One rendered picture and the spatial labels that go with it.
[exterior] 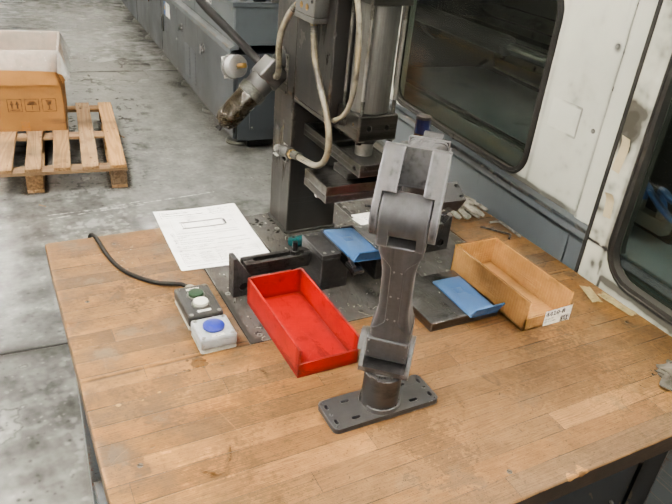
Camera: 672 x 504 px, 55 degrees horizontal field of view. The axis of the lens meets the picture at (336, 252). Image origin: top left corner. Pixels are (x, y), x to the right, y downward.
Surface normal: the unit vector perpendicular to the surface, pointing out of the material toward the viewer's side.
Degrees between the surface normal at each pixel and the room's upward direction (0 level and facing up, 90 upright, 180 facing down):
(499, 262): 90
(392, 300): 104
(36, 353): 0
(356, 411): 0
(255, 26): 90
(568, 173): 90
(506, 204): 90
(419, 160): 76
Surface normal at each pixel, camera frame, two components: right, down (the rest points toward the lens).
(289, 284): 0.46, 0.47
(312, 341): 0.09, -0.87
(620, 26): -0.91, 0.13
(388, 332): -0.26, 0.66
